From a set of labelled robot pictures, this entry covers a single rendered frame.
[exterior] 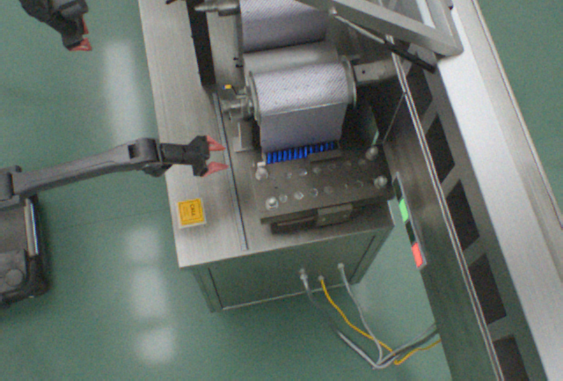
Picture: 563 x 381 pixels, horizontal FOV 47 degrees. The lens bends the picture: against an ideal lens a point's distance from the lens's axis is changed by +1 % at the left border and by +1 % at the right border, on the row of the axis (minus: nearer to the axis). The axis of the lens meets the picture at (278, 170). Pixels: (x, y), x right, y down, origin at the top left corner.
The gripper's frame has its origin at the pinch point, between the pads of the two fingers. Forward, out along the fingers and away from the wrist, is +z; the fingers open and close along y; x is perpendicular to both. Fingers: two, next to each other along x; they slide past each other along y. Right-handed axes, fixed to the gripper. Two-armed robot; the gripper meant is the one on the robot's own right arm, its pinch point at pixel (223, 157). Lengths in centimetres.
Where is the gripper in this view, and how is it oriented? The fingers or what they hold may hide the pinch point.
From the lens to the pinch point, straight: 184.9
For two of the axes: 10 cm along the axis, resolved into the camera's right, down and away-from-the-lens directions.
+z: 8.1, 0.5, 5.8
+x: 5.4, -4.1, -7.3
